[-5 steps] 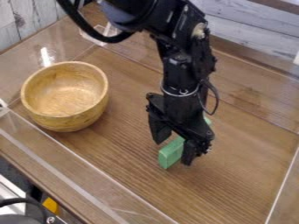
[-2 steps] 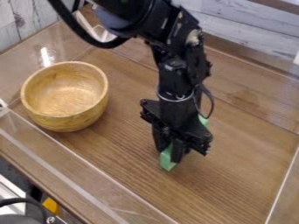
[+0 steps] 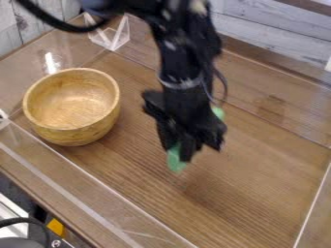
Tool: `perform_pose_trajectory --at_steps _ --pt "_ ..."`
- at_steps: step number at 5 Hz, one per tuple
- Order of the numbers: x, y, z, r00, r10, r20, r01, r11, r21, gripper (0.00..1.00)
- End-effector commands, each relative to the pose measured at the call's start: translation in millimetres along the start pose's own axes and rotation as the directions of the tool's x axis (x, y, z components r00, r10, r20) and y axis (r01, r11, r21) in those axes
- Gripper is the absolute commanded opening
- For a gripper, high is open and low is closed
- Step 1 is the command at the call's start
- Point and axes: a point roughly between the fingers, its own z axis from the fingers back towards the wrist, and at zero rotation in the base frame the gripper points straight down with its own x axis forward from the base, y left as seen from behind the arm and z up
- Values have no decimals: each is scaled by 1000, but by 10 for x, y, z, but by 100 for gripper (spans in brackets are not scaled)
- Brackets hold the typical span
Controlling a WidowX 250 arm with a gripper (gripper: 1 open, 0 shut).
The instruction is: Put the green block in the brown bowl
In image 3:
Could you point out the brown wooden bowl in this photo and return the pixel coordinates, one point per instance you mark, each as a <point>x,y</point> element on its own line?
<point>73,106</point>

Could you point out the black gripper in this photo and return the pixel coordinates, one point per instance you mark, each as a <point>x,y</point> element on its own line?
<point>186,122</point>

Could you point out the clear acrylic front wall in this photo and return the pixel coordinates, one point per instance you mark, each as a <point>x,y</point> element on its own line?
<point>89,207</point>

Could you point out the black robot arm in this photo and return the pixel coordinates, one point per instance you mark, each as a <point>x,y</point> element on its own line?
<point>189,43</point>

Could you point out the green rectangular block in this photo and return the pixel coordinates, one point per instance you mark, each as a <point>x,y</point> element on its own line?
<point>174,162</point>

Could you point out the clear acrylic corner bracket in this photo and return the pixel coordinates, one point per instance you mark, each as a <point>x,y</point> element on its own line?
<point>113,38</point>

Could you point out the yellow label on equipment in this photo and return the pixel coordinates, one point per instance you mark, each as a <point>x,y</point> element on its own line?
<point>57,227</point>

